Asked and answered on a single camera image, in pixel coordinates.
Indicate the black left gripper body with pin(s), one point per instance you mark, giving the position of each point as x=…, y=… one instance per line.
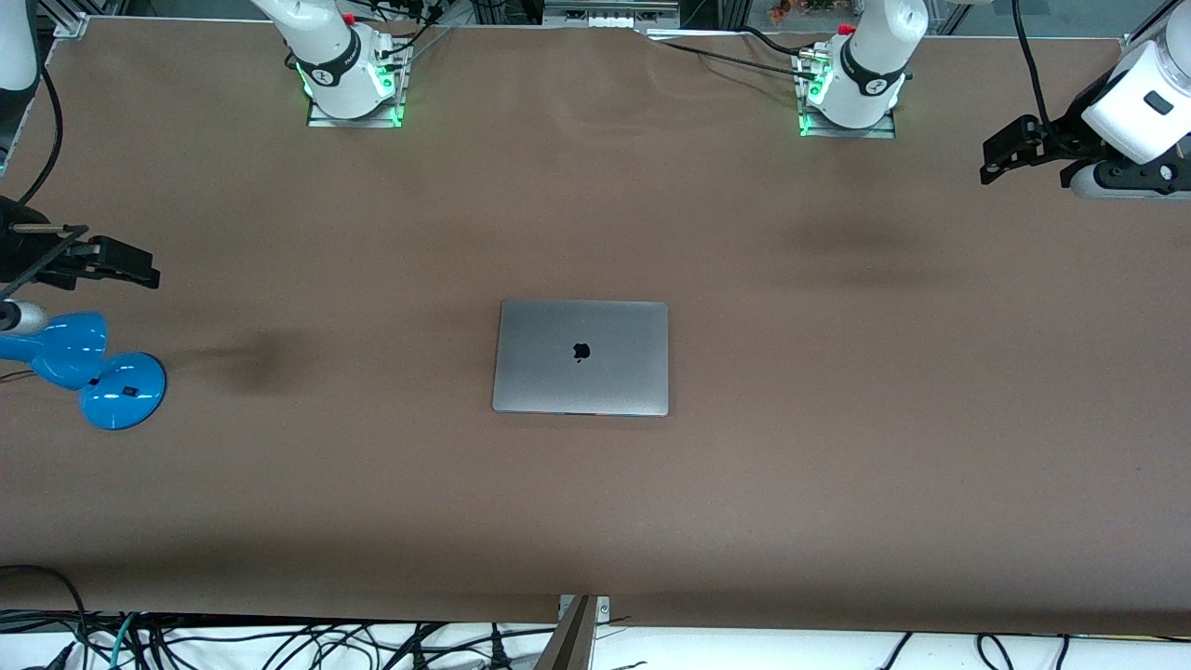
x=1063, y=145

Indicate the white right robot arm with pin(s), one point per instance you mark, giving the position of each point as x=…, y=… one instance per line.
x=335, y=65

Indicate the brown table cover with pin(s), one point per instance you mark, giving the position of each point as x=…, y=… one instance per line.
x=837, y=465

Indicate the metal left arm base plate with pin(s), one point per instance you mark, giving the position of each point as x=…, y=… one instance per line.
x=879, y=130

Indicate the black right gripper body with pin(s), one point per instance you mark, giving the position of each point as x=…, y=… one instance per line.
x=26, y=253

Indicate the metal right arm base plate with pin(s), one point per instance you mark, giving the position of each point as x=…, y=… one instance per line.
x=326, y=121

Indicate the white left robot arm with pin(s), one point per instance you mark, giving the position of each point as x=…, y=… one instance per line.
x=865, y=56

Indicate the grey power strip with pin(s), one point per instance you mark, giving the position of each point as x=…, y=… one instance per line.
x=609, y=13

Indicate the blue desk lamp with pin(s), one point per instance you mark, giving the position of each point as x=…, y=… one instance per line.
x=121, y=395

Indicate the silver laptop with black keyboard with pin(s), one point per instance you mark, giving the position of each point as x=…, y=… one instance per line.
x=582, y=358

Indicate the aluminium frame corner post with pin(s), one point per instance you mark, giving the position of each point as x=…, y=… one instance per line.
x=67, y=20
x=1143, y=37

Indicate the metal table edge bracket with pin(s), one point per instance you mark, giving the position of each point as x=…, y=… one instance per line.
x=577, y=642

